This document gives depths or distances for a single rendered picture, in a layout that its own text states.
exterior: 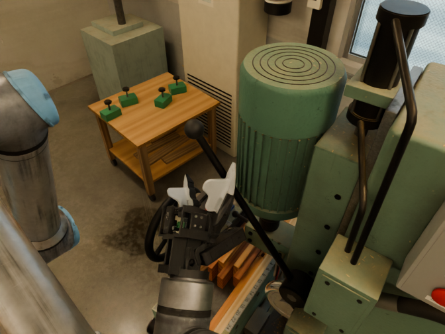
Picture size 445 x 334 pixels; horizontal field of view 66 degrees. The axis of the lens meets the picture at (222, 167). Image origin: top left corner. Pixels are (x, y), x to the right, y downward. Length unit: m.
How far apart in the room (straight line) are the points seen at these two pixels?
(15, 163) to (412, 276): 0.71
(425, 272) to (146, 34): 2.63
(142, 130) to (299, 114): 1.62
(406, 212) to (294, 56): 0.30
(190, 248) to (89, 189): 2.02
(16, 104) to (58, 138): 2.45
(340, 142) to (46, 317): 0.47
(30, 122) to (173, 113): 1.57
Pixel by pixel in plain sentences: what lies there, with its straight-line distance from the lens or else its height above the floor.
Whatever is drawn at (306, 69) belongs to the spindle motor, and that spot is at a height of 1.50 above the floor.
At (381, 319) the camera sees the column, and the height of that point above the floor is 1.13.
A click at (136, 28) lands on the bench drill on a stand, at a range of 2.97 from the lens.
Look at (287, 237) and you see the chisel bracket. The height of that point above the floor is 1.07.
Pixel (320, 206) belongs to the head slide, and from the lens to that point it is 0.64.
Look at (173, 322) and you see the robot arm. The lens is 0.58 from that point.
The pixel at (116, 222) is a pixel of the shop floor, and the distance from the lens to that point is 2.32.
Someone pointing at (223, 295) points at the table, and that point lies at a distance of 0.96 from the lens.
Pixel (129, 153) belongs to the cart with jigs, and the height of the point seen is 0.18.
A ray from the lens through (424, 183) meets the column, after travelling 0.49.
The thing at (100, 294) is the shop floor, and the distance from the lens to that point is 2.07.
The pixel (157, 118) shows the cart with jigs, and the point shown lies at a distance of 2.17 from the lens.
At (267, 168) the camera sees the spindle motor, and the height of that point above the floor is 1.34.
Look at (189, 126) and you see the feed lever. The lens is 0.58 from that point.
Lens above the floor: 1.77
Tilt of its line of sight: 44 degrees down
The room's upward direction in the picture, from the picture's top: straight up
